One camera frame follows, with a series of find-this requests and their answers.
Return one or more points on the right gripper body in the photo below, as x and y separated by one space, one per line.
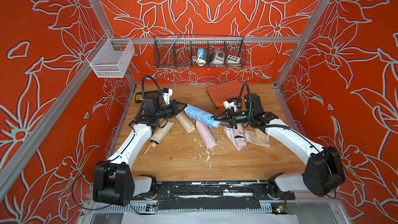
239 117

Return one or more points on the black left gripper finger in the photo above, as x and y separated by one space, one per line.
178 104
179 109

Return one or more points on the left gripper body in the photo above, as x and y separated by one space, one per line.
168 111

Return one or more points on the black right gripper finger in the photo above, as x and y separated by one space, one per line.
220 113
217 122

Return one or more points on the cream sleeved umbrella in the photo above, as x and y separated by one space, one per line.
187 124

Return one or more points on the blue sleeved umbrella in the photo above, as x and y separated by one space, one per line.
200 115

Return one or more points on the pink sleeved umbrella long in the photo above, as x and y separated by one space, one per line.
206 136

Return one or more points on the cream sleeve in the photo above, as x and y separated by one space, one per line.
251 138

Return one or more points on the pink sleeved umbrella short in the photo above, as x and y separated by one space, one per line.
239 139

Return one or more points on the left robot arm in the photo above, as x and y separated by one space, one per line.
113 182

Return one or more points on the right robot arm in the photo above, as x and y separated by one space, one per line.
324 171

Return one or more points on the beige black unsleeved umbrella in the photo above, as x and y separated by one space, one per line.
158 136

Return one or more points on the red plastic tool case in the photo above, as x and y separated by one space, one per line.
224 91

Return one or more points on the black yellow tool box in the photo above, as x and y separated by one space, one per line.
138 98

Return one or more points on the white mesh basket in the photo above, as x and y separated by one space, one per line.
106 62

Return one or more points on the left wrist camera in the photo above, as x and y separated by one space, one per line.
167 94

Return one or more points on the black wire wall basket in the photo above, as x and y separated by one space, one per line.
203 51

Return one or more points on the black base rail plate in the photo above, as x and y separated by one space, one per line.
212 196

